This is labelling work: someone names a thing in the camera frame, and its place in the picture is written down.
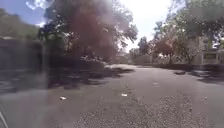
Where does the large dark tree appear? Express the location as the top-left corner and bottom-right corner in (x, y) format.
(37, 0), (139, 65)

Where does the grey asphalt road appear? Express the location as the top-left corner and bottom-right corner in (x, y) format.
(0, 63), (224, 128)

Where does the dark low hedge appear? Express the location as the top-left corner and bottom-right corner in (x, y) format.
(146, 62), (224, 73)

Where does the row of trees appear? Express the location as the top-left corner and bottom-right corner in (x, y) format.
(128, 0), (224, 66)

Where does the pale building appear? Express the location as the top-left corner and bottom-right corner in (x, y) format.
(199, 36), (224, 66)

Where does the tree-covered slope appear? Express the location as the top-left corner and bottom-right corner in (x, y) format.
(0, 7), (41, 41)

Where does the dark low wall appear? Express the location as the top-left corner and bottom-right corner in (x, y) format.
(0, 37), (108, 81)

